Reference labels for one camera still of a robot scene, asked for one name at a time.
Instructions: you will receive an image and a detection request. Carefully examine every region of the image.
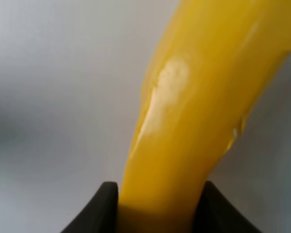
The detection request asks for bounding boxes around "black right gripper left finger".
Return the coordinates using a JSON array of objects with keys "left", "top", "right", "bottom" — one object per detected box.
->
[{"left": 62, "top": 182, "right": 118, "bottom": 233}]

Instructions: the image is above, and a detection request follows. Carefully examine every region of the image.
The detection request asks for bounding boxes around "yellow banana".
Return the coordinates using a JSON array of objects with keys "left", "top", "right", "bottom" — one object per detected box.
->
[{"left": 116, "top": 0, "right": 291, "bottom": 233}]

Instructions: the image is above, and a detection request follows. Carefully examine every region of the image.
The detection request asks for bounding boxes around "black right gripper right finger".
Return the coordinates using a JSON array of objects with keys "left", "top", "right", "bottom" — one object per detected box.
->
[{"left": 193, "top": 181, "right": 259, "bottom": 233}]

